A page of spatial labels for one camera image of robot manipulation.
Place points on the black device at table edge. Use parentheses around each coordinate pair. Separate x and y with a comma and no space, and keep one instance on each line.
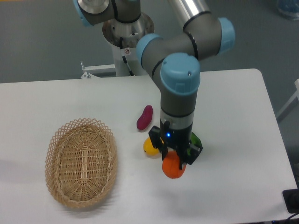
(291,198)

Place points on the blue object in corner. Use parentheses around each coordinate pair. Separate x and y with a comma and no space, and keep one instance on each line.
(289,9)

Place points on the green toy bok choy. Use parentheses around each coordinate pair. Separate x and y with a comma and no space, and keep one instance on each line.
(195,142)

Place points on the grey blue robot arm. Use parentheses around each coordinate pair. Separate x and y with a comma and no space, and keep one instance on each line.
(172,64)

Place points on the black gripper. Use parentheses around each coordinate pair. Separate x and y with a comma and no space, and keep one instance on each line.
(165,138)

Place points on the yellow toy mango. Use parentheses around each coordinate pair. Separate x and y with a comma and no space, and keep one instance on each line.
(149,149)

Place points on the white metal base frame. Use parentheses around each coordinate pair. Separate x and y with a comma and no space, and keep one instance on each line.
(119,69)

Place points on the woven wicker basket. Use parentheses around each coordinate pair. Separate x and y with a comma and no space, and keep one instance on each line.
(81,163)

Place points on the white frame at right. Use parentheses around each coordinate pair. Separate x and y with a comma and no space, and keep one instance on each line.
(291,103)

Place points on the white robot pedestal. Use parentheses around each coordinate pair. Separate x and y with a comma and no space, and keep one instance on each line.
(129,49)

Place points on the orange toy fruit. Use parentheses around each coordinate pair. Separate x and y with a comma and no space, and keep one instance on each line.
(170,165)

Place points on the purple toy sweet potato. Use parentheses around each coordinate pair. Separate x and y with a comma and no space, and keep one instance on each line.
(145,119)

